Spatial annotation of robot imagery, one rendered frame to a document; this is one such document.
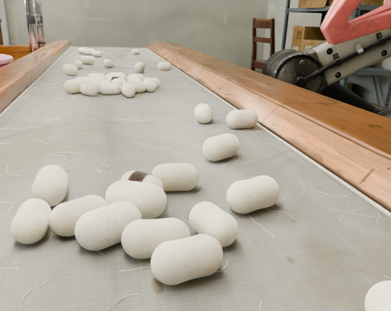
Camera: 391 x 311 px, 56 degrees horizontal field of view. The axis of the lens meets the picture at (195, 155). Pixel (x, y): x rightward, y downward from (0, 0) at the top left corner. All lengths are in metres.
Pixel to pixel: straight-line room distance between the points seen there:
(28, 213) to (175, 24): 4.97
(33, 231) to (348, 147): 0.25
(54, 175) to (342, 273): 0.17
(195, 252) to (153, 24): 4.97
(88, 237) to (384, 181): 0.20
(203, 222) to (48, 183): 0.10
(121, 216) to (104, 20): 4.91
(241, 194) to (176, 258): 0.08
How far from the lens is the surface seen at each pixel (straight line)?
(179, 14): 5.16
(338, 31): 0.27
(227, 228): 0.20
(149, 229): 0.19
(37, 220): 0.21
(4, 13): 5.16
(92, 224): 0.19
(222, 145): 0.31
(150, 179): 0.24
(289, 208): 0.26
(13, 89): 0.58
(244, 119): 0.42
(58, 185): 0.24
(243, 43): 5.39
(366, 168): 0.31
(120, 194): 0.22
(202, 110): 0.43
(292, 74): 0.91
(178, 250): 0.17
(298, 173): 0.31
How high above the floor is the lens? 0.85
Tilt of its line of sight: 20 degrees down
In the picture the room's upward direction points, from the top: 2 degrees clockwise
